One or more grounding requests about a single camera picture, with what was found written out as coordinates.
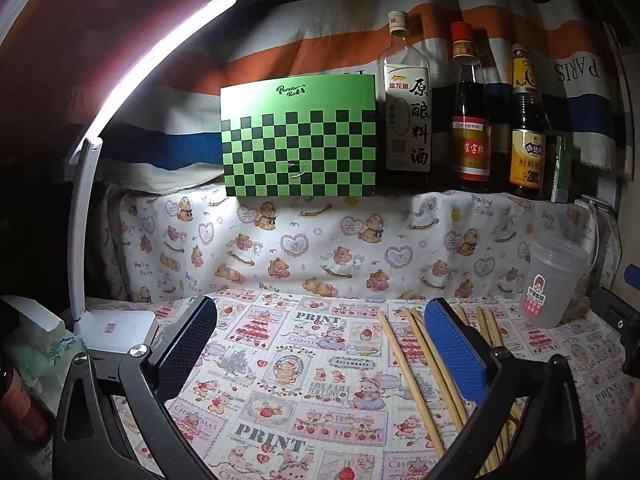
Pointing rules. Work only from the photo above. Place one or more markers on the small green carton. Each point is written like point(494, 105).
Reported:
point(560, 170)

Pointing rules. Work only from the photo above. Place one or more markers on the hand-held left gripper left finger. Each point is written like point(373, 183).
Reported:
point(187, 345)

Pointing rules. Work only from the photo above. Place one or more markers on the green tissue pack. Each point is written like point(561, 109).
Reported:
point(30, 355)

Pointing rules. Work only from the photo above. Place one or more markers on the clear cooking wine bottle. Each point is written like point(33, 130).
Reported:
point(405, 110)

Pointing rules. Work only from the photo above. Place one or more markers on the white desk lamp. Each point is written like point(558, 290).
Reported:
point(85, 210)

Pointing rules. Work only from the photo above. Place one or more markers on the bunch of wooden chopsticks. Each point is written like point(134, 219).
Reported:
point(409, 380)

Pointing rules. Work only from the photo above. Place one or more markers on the green checkered box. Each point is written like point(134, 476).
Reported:
point(325, 95)

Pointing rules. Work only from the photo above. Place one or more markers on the dark red-capped vinegar bottle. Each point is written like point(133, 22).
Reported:
point(470, 110)

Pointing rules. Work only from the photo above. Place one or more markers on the bear print cloth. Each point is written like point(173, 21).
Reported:
point(320, 240)

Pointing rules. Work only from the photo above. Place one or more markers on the translucent plastic cup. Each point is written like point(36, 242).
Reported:
point(550, 285)

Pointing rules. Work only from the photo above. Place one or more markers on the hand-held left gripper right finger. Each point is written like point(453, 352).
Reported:
point(457, 350)

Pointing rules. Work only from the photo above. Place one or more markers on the orange white blue striped cloth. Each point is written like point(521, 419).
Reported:
point(325, 45)

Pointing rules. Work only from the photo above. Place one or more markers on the dark yellow-labelled sauce bottle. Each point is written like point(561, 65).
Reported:
point(527, 160)

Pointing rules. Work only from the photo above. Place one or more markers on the strawberry print tablecloth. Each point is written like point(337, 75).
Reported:
point(300, 360)

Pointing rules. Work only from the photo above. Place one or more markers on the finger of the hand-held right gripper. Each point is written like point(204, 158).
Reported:
point(612, 305)

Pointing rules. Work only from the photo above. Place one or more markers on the dark red jar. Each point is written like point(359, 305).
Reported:
point(20, 405)

